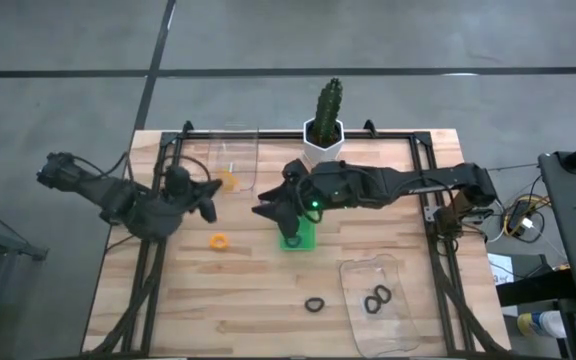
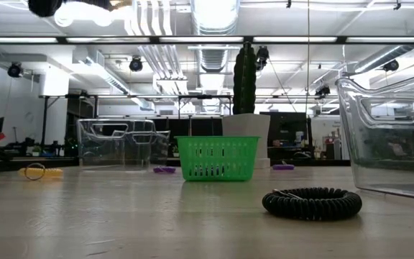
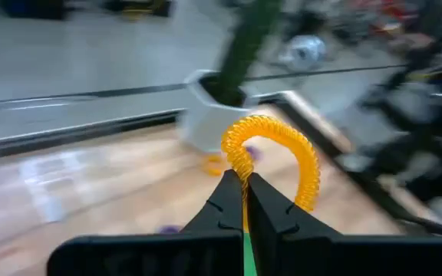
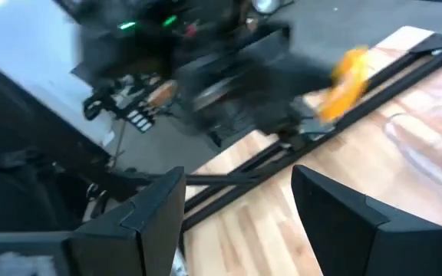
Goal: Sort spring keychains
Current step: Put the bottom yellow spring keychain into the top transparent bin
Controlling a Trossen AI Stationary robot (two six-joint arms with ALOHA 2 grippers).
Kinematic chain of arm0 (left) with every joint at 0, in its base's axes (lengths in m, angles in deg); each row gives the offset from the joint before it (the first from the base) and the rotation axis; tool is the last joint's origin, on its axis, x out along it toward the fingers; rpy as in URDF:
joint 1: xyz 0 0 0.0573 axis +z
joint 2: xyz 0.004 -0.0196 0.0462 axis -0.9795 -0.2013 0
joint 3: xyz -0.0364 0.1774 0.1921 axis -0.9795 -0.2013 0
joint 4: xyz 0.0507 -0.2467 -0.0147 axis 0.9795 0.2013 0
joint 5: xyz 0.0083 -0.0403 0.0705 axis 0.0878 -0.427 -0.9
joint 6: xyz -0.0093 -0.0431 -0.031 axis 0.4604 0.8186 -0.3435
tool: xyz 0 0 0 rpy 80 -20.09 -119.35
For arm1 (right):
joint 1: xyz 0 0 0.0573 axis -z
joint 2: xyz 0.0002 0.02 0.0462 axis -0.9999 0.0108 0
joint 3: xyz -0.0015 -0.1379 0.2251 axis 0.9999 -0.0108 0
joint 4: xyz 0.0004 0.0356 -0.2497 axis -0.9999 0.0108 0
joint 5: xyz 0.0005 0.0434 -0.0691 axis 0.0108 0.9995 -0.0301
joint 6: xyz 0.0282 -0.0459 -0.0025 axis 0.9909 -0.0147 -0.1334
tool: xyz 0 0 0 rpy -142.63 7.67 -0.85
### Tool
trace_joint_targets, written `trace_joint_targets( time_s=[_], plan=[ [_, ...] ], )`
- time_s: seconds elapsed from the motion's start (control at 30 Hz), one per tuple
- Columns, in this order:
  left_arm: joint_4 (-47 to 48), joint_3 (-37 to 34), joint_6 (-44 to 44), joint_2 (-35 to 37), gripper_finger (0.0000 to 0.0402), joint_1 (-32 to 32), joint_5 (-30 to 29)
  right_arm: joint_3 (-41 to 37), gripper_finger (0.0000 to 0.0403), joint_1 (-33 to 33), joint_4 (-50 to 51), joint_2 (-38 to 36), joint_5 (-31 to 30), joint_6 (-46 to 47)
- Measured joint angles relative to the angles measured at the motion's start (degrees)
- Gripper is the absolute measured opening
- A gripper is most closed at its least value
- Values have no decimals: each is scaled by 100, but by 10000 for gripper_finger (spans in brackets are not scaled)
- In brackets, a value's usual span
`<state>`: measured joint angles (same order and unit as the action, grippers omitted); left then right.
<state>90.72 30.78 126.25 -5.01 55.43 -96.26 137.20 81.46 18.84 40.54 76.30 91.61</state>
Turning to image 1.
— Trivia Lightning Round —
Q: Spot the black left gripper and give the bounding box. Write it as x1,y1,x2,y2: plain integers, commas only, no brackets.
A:
166,178,225,225

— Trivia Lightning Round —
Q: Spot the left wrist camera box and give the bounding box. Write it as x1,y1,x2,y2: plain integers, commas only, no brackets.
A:
164,165,193,199

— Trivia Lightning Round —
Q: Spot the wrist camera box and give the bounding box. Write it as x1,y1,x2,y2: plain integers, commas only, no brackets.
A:
164,165,193,199
281,158,308,187

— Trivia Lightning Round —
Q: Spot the white hexagonal pot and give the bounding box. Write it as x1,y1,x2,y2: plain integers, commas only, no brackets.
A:
301,116,346,169

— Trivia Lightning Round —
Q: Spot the black metal table frame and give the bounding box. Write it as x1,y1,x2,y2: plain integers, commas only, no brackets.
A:
86,119,508,358

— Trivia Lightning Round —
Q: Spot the yellow spring keychain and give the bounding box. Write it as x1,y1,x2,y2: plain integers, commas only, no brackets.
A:
217,168,241,193
208,232,231,252

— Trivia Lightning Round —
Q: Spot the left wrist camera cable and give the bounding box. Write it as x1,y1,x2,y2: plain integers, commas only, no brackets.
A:
165,153,213,184

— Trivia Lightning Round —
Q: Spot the clear plastic bin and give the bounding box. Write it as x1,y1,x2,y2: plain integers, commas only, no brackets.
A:
206,122,261,194
338,253,422,359

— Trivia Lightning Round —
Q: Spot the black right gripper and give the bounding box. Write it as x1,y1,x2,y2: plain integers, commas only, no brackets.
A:
250,159,330,239

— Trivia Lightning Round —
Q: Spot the black spring keychain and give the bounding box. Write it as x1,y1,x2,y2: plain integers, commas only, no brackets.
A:
303,295,326,315
373,284,394,305
363,295,383,316

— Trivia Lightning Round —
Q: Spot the yellow cable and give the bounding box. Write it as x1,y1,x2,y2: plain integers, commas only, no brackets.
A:
503,195,553,239

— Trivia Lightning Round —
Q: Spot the grey metal stand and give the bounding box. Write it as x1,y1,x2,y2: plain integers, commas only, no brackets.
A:
0,198,50,360

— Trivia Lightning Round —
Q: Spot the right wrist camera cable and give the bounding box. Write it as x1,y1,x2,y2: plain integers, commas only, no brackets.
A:
295,172,325,224

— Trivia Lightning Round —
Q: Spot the white paper sheet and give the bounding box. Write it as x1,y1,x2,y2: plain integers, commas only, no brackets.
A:
486,252,516,288

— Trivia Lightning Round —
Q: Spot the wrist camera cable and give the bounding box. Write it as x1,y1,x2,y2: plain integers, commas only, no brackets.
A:
295,172,325,224
165,153,213,184

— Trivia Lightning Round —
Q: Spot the green plastic basket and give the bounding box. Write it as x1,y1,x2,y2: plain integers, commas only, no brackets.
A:
278,214,318,253

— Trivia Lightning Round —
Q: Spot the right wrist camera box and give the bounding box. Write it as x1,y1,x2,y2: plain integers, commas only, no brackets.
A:
281,158,308,187

